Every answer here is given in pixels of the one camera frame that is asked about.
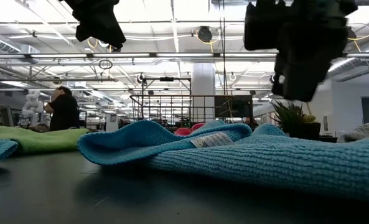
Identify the green microfiber towel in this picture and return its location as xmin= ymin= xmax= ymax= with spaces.
xmin=0 ymin=123 xmax=90 ymax=156

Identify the person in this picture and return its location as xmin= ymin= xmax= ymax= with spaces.
xmin=44 ymin=86 xmax=81 ymax=132

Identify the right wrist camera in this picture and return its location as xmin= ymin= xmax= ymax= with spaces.
xmin=243 ymin=1 xmax=280 ymax=51

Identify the grey waffle microfiber towel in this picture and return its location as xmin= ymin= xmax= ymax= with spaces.
xmin=337 ymin=119 xmax=369 ymax=143

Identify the pink microfiber towel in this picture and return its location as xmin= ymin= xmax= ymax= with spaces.
xmin=174 ymin=122 xmax=207 ymax=137

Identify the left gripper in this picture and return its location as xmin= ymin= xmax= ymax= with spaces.
xmin=59 ymin=0 xmax=127 ymax=50

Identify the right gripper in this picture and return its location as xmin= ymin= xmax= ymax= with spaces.
xmin=255 ymin=0 xmax=358 ymax=103

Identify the black hanging cable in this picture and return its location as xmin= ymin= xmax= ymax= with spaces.
xmin=218 ymin=0 xmax=229 ymax=96

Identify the blue towel with white label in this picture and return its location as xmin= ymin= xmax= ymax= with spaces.
xmin=77 ymin=119 xmax=369 ymax=205

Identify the potted succulent plant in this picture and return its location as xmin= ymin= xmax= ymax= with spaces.
xmin=270 ymin=100 xmax=322 ymax=141

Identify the copper wire basket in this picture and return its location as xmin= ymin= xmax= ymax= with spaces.
xmin=129 ymin=94 xmax=235 ymax=130

